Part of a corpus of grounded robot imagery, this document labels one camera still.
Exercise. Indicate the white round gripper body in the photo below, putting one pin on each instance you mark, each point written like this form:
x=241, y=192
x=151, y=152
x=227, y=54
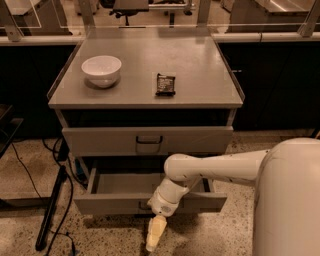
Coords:
x=162, y=205

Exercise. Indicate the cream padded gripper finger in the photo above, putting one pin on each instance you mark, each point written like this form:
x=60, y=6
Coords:
x=156, y=228

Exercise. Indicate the grey drawer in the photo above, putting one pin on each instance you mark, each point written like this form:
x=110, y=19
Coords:
x=131, y=141
x=128, y=193

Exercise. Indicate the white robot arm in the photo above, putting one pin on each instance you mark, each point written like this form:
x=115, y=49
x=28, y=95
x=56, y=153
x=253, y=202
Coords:
x=286, y=199

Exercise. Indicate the grey top drawer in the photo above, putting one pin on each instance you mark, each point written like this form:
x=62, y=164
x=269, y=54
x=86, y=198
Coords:
x=131, y=141

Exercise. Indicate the grey drawer cabinet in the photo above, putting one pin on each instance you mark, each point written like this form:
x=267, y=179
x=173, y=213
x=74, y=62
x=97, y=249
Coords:
x=205, y=93

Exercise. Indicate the black floor bar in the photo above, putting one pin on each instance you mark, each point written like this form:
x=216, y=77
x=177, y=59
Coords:
x=41, y=241

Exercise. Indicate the dark snack bar packet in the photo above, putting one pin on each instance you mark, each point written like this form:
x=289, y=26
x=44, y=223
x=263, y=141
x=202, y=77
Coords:
x=165, y=85

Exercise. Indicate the white ceramic bowl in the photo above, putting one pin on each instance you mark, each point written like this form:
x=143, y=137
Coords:
x=102, y=71

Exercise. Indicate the dark side table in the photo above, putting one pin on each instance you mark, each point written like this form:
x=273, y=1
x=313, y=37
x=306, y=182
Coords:
x=8, y=126

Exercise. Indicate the black office chair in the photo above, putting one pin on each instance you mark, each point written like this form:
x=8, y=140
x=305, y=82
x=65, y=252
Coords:
x=128, y=8

